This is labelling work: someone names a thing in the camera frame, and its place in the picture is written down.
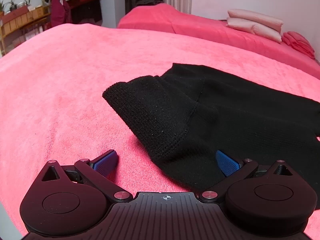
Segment pink covered far bed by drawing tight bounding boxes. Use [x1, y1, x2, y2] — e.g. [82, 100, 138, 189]
[118, 3, 319, 77]

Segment lower pale pink pillow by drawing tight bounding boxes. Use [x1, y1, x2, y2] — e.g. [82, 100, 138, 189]
[227, 17, 282, 43]

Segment upper pale pink pillow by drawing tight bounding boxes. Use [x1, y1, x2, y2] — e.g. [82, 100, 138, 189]
[228, 9, 284, 33]

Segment folded pink blanket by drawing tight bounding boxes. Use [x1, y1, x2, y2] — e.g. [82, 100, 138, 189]
[281, 31, 316, 60]

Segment pink blanket near bed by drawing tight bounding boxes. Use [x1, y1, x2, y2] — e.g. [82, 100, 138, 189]
[1, 24, 319, 235]

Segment potted plant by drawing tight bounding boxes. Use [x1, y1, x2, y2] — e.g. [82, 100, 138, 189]
[7, 0, 17, 12]

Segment pale pink pillow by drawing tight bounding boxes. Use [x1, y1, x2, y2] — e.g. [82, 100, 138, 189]
[227, 17, 282, 43]
[228, 9, 284, 33]

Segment wooden shelf with boxes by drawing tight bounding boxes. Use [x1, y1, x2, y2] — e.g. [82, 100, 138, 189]
[1, 5, 51, 56]

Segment hanging clothes rack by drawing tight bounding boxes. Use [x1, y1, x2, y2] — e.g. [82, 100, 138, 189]
[44, 0, 103, 27]

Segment black knit pants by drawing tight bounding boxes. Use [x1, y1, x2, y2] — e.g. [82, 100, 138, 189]
[103, 63, 319, 191]

